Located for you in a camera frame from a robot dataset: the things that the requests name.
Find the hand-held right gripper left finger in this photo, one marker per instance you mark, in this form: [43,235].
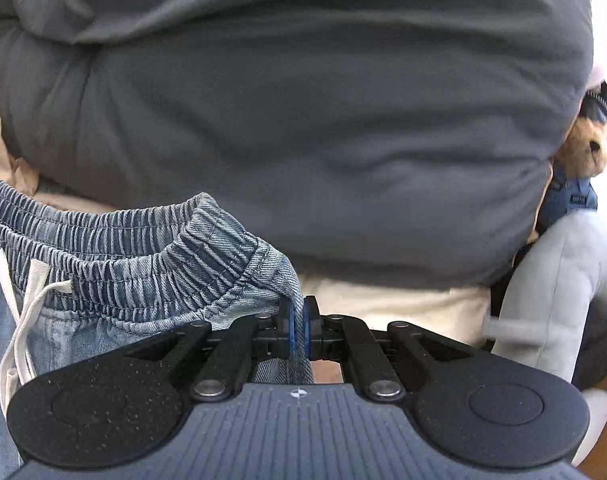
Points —
[292,330]

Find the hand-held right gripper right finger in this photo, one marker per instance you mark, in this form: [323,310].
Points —
[308,332]

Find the light blue denim pants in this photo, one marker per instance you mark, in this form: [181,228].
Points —
[133,270]

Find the cream printed bed sheet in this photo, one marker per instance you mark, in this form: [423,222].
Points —
[383,305]

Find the black pouch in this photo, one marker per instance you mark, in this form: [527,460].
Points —
[596,350]

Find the brown teddy bear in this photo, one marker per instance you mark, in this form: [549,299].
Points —
[591,140]

